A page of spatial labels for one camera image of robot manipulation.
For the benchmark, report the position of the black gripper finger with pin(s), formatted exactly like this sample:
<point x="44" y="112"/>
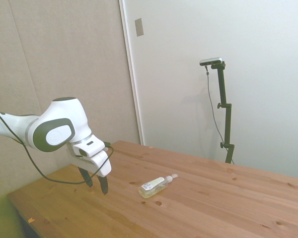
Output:
<point x="103" y="184"/>
<point x="87" y="177"/>

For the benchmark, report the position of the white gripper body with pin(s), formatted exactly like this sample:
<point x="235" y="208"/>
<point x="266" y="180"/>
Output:
<point x="99" y="163"/>

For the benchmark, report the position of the clear sanitizer bottle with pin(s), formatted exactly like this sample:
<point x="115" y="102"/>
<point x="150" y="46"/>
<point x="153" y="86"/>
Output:
<point x="151" y="188"/>

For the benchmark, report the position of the small orange scrap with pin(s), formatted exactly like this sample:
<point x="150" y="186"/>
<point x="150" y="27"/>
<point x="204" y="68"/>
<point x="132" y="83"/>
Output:
<point x="31" y="220"/>

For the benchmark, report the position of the yellow-green soft object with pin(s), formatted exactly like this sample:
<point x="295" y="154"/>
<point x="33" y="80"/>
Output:
<point x="2" y="218"/>

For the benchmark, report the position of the white door frame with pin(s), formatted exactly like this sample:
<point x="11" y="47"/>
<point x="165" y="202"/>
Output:
<point x="132" y="74"/>

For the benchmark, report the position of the black camera stand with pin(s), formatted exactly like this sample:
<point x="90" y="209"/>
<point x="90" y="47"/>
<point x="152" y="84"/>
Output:
<point x="228" y="124"/>

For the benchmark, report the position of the grey wall plate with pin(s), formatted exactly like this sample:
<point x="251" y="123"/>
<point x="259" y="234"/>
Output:
<point x="139" y="27"/>

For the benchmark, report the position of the grey camera on stand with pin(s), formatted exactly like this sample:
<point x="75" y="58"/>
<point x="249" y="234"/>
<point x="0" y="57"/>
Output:
<point x="211" y="61"/>

